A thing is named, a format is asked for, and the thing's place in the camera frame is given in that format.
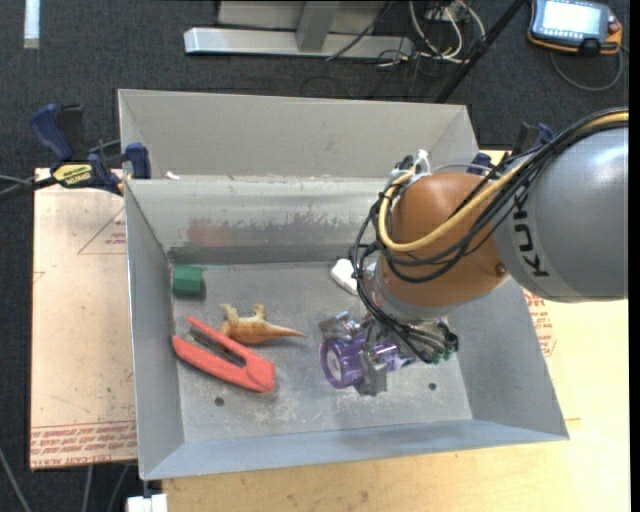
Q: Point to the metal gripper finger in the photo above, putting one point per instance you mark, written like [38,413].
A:
[336,324]
[373,375]

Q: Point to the purple clear plastic cup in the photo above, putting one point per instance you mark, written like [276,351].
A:
[344,361]

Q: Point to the white soft block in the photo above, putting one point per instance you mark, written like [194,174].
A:
[344,274]

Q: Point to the orange toy dinosaur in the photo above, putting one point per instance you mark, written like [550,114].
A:
[252,330]

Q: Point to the grey metal bin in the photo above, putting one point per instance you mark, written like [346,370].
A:
[280,400]

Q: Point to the green block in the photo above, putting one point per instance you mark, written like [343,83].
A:
[187,281]

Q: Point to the small white piece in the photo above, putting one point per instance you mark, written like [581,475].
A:
[172,175]

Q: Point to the brown cardboard board red print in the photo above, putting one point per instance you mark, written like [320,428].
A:
[80,320]

